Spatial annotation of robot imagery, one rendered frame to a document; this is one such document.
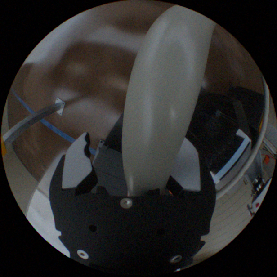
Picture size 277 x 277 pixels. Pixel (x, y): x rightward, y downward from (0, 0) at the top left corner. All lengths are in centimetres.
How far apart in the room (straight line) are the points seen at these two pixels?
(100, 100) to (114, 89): 20
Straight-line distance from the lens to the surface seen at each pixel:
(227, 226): 617
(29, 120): 110
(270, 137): 148
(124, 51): 116
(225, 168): 58
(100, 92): 112
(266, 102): 42
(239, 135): 60
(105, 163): 108
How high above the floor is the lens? 105
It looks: 62 degrees down
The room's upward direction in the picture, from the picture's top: 176 degrees clockwise
